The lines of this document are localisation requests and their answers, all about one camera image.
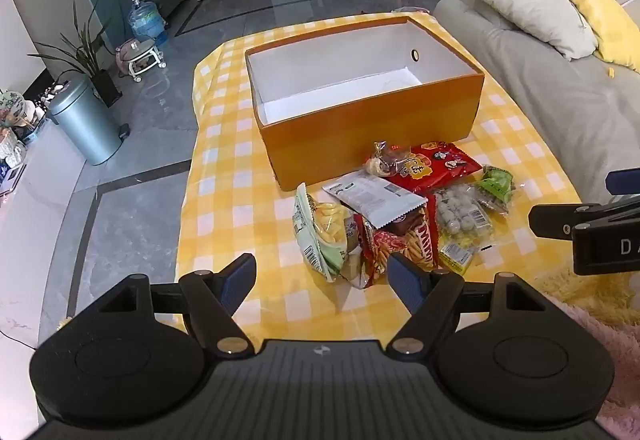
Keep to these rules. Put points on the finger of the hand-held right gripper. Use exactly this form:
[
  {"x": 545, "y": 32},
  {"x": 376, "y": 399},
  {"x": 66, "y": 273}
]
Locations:
[
  {"x": 552, "y": 220},
  {"x": 622, "y": 181}
]

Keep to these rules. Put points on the large red snack bag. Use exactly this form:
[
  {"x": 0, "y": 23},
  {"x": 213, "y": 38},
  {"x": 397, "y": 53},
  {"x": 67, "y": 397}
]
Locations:
[{"x": 442, "y": 165}]

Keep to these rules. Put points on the small white rolling stool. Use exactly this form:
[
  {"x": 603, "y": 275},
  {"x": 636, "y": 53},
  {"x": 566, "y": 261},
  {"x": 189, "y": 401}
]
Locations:
[{"x": 140, "y": 57}]

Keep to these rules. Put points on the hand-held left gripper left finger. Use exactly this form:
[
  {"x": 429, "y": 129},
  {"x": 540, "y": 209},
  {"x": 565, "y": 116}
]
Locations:
[{"x": 240, "y": 277}]

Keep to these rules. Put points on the blue water jug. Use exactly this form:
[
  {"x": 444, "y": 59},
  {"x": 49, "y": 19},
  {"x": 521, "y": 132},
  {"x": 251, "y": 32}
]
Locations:
[{"x": 147, "y": 20}]

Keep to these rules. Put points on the white low cabinet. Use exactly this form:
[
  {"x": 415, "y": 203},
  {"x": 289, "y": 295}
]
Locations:
[{"x": 35, "y": 210}]

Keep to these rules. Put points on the long-leaf potted plant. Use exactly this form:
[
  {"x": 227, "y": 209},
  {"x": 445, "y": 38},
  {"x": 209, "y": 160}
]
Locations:
[{"x": 107, "y": 87}]

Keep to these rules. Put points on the pink fluffy rug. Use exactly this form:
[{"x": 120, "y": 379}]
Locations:
[{"x": 620, "y": 360}]

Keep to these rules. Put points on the grey pillow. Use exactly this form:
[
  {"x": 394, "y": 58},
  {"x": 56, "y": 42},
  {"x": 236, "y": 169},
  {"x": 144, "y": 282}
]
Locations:
[{"x": 530, "y": 5}]

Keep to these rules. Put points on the red-topped brown snack packet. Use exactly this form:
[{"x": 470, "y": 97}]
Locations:
[{"x": 382, "y": 160}]

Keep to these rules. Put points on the white green snack packet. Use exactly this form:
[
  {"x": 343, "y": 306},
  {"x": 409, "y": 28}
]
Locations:
[{"x": 375, "y": 197}]

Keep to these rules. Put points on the green chips bag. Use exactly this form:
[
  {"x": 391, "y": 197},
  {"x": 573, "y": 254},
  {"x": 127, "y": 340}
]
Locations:
[{"x": 320, "y": 230}]

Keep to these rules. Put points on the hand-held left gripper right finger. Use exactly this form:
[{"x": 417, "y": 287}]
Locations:
[{"x": 406, "y": 282}]

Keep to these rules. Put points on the red fries snack bag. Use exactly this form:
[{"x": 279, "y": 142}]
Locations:
[{"x": 380, "y": 247}]

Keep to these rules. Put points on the small green snack packet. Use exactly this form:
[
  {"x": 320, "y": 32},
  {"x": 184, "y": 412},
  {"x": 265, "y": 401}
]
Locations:
[{"x": 495, "y": 187}]

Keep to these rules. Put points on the yellow checkered tablecloth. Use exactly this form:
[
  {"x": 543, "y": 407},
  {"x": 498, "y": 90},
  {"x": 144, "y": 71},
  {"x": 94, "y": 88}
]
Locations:
[{"x": 235, "y": 200}]

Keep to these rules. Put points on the grey sofa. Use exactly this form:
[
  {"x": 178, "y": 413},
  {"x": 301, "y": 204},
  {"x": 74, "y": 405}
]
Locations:
[{"x": 540, "y": 110}]

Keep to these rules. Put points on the grey metal trash bin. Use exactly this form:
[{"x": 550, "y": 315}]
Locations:
[{"x": 85, "y": 125}]

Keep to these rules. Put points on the yellow snack packet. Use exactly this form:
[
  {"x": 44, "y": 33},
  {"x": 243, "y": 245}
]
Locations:
[{"x": 457, "y": 257}]

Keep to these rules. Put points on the yellow fluffy rug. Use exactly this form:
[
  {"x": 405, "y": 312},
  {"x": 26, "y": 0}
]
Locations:
[{"x": 590, "y": 295}]

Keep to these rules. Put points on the orange cardboard box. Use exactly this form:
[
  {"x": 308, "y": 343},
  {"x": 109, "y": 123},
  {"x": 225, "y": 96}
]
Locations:
[{"x": 370, "y": 130}]

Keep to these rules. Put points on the yellow pillow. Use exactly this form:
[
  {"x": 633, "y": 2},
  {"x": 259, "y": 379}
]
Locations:
[{"x": 595, "y": 15}]

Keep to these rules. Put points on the round floral fan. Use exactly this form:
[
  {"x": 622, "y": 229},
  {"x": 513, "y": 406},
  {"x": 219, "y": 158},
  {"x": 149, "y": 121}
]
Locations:
[{"x": 11, "y": 107}]

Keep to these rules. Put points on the clear bag of white balls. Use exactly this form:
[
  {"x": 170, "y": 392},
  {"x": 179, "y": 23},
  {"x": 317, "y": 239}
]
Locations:
[{"x": 460, "y": 215}]

